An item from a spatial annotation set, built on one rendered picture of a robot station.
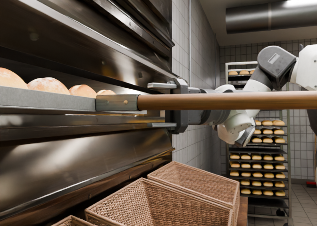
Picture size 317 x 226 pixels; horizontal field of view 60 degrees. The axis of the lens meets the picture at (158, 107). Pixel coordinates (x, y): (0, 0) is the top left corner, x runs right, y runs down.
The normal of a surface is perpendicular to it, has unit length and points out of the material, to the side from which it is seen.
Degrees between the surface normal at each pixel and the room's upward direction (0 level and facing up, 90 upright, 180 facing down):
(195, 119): 90
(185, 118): 90
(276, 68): 76
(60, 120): 90
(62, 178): 70
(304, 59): 85
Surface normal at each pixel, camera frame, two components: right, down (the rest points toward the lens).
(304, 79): -0.97, -0.09
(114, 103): -0.32, -0.04
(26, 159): 0.89, -0.36
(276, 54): -0.43, -0.29
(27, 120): 0.95, -0.01
